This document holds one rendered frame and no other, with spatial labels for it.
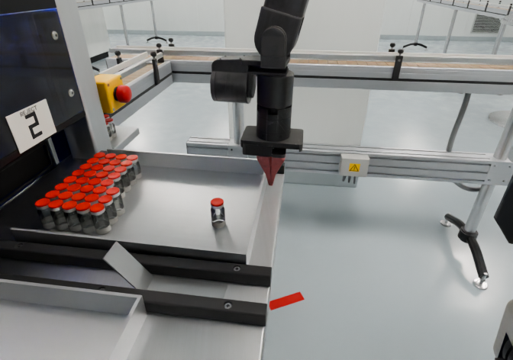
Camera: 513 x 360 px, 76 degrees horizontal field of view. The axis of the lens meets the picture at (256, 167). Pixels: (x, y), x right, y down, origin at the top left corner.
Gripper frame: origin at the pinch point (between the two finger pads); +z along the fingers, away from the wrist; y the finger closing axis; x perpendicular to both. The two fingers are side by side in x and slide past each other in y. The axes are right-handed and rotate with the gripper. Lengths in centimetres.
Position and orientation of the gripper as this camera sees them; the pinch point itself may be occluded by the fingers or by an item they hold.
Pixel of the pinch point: (271, 180)
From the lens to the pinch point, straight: 60.6
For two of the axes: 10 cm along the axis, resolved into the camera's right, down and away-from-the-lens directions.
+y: -9.9, -0.8, 1.1
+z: -0.1, 8.7, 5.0
